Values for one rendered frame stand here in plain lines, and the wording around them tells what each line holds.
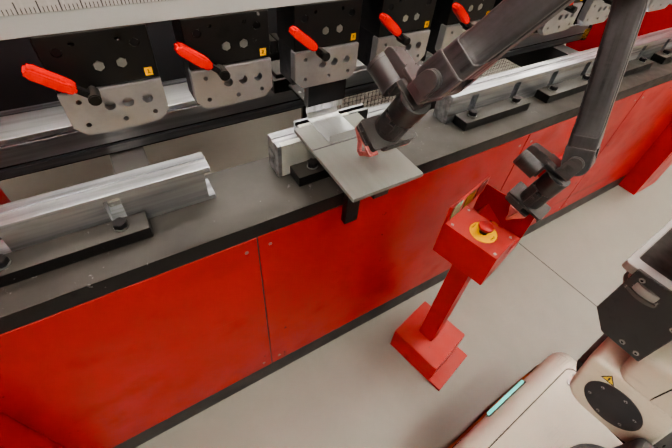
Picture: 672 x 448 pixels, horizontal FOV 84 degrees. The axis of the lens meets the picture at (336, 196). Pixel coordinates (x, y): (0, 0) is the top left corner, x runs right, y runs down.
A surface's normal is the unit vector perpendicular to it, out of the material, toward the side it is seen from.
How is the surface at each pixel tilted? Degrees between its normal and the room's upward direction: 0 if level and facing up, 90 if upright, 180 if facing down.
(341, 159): 0
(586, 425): 0
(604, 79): 75
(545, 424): 0
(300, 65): 90
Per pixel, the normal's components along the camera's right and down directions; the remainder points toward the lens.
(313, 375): 0.07, -0.71
